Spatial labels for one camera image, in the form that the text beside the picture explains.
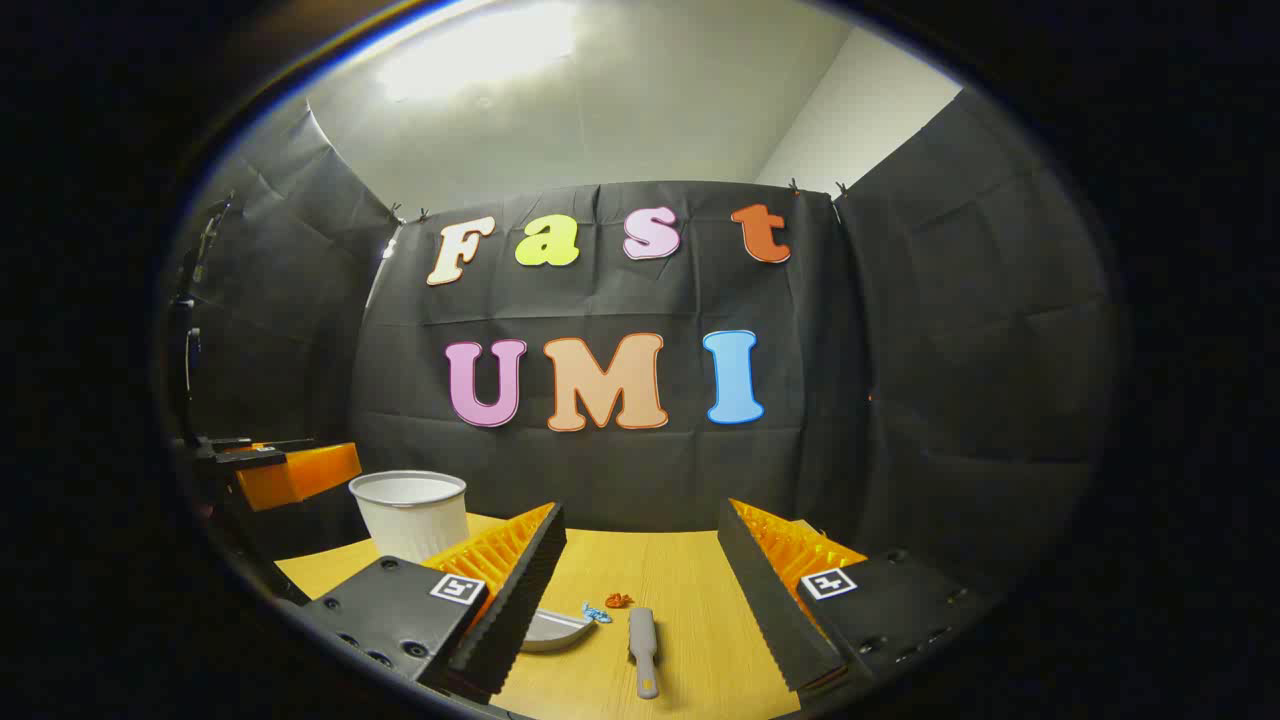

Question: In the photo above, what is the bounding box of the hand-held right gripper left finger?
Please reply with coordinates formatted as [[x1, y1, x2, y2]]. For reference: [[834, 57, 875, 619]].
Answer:
[[300, 500, 568, 706]]

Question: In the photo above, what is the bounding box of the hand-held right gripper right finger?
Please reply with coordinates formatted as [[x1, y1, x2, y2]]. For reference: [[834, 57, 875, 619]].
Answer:
[[716, 497, 986, 696]]

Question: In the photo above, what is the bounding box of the gray plastic dustpan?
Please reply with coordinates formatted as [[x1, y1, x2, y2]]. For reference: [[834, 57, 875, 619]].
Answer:
[[520, 607, 596, 654]]

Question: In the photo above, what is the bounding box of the white ribbed garbage bin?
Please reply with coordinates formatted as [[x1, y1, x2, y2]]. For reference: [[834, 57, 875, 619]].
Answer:
[[348, 470, 469, 564]]

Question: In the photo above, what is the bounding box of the small gray broom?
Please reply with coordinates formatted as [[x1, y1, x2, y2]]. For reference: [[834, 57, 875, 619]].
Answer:
[[627, 606, 663, 700]]

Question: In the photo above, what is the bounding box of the yellow wooden desktop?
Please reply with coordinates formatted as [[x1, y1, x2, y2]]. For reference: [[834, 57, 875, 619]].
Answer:
[[275, 512, 801, 720]]

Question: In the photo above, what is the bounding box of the black backdrop cloth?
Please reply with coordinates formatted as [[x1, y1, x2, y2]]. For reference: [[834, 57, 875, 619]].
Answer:
[[165, 90, 1116, 601]]

